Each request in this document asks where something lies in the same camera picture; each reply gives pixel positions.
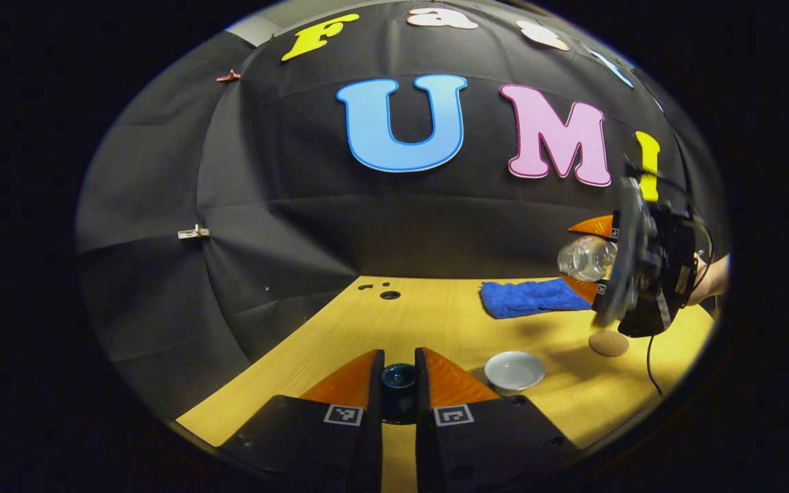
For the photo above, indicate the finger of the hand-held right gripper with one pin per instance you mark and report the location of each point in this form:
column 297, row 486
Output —
column 596, row 226
column 592, row 289

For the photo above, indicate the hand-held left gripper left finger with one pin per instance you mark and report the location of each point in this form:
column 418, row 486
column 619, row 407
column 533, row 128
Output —
column 374, row 438

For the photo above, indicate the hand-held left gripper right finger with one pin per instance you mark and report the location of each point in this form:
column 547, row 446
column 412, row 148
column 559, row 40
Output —
column 425, row 438

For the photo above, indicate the clear plastic water bottle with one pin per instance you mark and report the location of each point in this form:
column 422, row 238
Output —
column 583, row 258

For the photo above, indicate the round brown coaster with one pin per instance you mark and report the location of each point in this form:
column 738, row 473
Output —
column 608, row 343

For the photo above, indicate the dark teal teacup lid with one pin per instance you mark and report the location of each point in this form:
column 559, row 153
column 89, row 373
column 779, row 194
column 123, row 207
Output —
column 398, row 387

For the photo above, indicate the white teacup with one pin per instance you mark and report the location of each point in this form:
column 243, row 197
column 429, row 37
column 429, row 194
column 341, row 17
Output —
column 514, row 370

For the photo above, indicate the blue towel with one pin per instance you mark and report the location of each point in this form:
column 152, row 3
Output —
column 531, row 298

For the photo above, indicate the black backdrop cloth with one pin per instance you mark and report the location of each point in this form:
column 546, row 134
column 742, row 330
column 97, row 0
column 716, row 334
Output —
column 298, row 205

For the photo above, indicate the white clip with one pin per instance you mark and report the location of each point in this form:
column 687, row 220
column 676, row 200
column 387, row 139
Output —
column 193, row 233

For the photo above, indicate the red clip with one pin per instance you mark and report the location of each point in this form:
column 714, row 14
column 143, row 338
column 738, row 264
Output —
column 228, row 76

